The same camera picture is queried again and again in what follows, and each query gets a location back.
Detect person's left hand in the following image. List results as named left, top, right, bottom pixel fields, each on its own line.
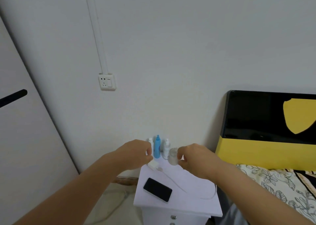
left=118, top=139, right=154, bottom=171

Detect person's right hand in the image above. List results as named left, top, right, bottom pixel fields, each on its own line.
left=176, top=143, right=220, bottom=181

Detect white charger adapter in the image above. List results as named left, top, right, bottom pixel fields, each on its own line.
left=147, top=159, right=160, bottom=171

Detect person's right forearm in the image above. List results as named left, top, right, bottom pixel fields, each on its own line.
left=210, top=161, right=316, bottom=225

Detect person's left forearm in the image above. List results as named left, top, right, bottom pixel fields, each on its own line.
left=12, top=150, right=124, bottom=225

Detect blue plastic bottle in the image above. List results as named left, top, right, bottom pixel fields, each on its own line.
left=153, top=134, right=161, bottom=159

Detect translucent plastic jar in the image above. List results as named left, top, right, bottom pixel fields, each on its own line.
left=168, top=147, right=180, bottom=166

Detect white pump bottle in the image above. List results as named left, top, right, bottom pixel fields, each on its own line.
left=161, top=138, right=171, bottom=159

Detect black smartphone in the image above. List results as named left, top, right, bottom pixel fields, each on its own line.
left=143, top=177, right=173, bottom=203

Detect white nightstand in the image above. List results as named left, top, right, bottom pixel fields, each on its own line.
left=133, top=156, right=223, bottom=225

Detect grey shorts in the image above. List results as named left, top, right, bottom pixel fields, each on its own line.
left=217, top=188, right=250, bottom=225

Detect black and yellow headboard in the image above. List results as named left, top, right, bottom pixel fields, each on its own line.
left=214, top=90, right=316, bottom=171

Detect floral bed sheet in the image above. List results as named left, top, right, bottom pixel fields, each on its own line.
left=234, top=164, right=316, bottom=225

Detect white wardrobe door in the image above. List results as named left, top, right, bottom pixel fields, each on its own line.
left=0, top=14, right=80, bottom=225

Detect white charging cable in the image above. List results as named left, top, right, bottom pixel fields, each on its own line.
left=158, top=167, right=218, bottom=200

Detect white floor cable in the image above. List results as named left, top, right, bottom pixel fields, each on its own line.
left=95, top=189, right=130, bottom=224

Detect white wall socket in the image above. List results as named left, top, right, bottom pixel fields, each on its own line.
left=98, top=73, right=116, bottom=91

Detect white cable conduit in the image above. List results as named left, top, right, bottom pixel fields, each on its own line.
left=82, top=0, right=109, bottom=75

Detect black wardrobe handle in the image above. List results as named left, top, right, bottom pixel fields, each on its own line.
left=0, top=89, right=28, bottom=109

